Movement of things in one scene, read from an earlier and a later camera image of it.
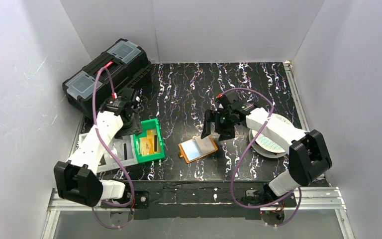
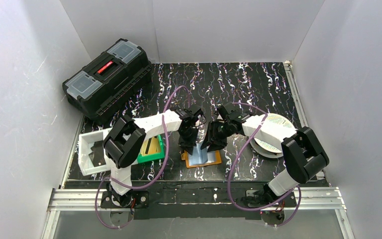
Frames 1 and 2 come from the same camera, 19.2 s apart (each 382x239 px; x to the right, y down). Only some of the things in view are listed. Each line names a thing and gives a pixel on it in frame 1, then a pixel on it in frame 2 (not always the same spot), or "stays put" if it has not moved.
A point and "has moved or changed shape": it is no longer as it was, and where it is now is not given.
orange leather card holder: [196, 148] has moved or changed shape
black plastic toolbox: [125, 66] stays put
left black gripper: [133, 124] to [187, 141]
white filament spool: [265, 144] stays put
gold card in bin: [150, 144] stays put
